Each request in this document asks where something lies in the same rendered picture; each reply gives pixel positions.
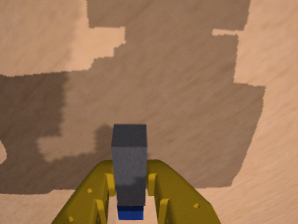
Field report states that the dark blue cube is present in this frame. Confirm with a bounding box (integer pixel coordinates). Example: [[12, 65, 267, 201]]
[[117, 205, 144, 220]]

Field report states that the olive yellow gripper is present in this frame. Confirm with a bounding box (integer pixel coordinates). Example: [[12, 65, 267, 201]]
[[51, 159, 221, 224]]

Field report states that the grey rectangular block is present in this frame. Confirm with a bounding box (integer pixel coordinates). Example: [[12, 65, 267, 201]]
[[111, 124, 147, 206]]

